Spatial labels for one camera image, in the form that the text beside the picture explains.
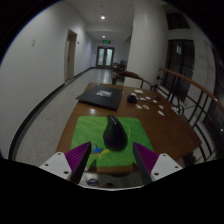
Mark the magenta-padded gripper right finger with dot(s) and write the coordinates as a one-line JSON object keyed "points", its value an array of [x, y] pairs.
{"points": [[165, 166]]}

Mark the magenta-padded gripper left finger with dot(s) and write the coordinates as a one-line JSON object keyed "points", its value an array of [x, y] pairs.
{"points": [[56, 164]]}

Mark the black computer mouse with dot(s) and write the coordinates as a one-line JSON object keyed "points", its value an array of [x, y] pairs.
{"points": [[115, 135]]}

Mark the green mouse pad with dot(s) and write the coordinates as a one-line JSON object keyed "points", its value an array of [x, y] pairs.
{"points": [[86, 133]]}

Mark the small white card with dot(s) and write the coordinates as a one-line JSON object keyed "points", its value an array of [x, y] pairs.
{"points": [[154, 101], [161, 113], [142, 98], [133, 94], [148, 97]]}

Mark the white paper sheet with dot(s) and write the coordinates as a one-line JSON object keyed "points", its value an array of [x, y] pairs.
{"points": [[175, 110]]}

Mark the small red-printed card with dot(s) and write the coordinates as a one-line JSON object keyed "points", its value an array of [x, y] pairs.
{"points": [[146, 106], [161, 106]]}

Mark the small beige card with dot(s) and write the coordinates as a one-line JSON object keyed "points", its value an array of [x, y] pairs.
{"points": [[138, 106]]}

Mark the small black box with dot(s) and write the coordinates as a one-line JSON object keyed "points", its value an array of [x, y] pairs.
{"points": [[132, 99]]}

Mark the black closed laptop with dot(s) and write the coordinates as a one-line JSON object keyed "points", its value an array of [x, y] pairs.
{"points": [[100, 98]]}

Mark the small white box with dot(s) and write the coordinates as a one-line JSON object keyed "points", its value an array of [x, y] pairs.
{"points": [[138, 91]]}

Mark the wood-topped black metal railing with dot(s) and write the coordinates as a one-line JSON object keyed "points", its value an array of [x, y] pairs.
{"points": [[190, 81]]}

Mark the wooden armchair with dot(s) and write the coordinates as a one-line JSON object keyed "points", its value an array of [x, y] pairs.
{"points": [[130, 73]]}

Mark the tall dark window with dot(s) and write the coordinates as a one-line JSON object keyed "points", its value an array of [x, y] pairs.
{"points": [[181, 66]]}

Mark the open side doorway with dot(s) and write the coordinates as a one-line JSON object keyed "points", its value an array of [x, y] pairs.
{"points": [[71, 55]]}

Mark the glass double door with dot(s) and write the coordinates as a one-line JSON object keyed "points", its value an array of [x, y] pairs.
{"points": [[105, 56]]}

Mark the green exit sign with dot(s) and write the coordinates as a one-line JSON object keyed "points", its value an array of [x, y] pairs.
{"points": [[106, 41]]}

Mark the small dark transom window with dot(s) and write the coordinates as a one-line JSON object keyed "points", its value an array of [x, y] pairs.
{"points": [[178, 20]]}

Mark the white wall switch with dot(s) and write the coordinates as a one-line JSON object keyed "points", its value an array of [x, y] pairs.
{"points": [[33, 42]]}

